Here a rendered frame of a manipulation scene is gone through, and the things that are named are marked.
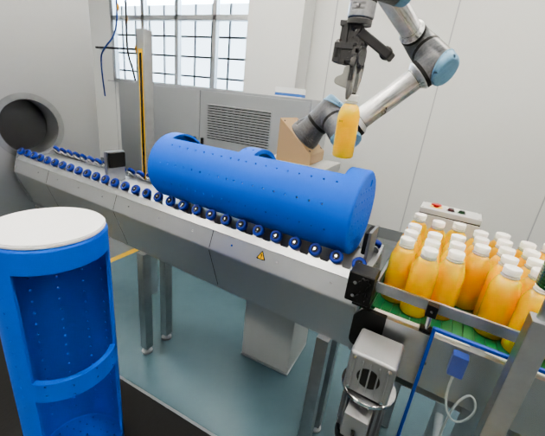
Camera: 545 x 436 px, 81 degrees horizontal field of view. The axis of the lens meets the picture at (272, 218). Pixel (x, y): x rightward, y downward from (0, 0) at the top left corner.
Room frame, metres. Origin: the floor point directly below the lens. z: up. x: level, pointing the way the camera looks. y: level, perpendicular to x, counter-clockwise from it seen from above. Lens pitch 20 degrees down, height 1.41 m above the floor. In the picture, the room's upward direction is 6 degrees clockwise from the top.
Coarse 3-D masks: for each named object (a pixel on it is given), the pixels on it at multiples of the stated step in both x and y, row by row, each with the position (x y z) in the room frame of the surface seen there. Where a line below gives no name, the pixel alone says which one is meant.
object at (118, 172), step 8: (104, 152) 1.58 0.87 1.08; (112, 152) 1.61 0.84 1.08; (120, 152) 1.63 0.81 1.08; (104, 160) 1.59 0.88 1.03; (112, 160) 1.59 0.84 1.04; (120, 160) 1.63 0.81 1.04; (112, 168) 1.60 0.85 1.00; (120, 168) 1.64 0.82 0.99; (112, 176) 1.60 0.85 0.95; (120, 176) 1.64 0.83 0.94
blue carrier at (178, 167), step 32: (160, 160) 1.27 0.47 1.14; (192, 160) 1.20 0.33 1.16; (224, 160) 1.15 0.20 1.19; (256, 160) 1.11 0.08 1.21; (192, 192) 1.19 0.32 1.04; (224, 192) 1.10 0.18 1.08; (256, 192) 1.04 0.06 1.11; (288, 192) 0.99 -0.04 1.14; (320, 192) 0.95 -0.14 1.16; (352, 192) 0.91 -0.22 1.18; (256, 224) 1.11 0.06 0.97; (288, 224) 0.99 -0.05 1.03; (320, 224) 0.92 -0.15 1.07; (352, 224) 0.91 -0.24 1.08
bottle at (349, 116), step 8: (344, 104) 1.06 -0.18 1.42; (352, 104) 1.04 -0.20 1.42; (344, 112) 1.04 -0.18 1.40; (352, 112) 1.03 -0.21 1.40; (344, 120) 1.03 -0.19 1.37; (352, 120) 1.03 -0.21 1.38; (336, 128) 1.06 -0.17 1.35; (344, 128) 1.03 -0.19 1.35; (352, 128) 1.04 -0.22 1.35; (336, 136) 1.06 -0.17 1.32; (344, 136) 1.04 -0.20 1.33; (352, 136) 1.04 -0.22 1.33; (336, 144) 1.05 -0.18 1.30; (344, 144) 1.04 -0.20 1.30; (352, 144) 1.04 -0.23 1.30; (336, 152) 1.05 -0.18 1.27; (344, 152) 1.04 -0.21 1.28; (352, 152) 1.05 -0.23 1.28
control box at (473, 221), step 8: (424, 208) 1.14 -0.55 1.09; (432, 208) 1.13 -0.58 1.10; (440, 208) 1.14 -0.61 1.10; (456, 208) 1.17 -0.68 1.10; (432, 216) 1.12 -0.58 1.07; (440, 216) 1.11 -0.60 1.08; (448, 216) 1.10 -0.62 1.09; (456, 216) 1.09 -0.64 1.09; (464, 216) 1.08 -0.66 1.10; (472, 216) 1.09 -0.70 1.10; (480, 216) 1.10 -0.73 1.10; (448, 224) 1.09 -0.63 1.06; (472, 224) 1.06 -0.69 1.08; (480, 224) 1.05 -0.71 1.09; (472, 232) 1.06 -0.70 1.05
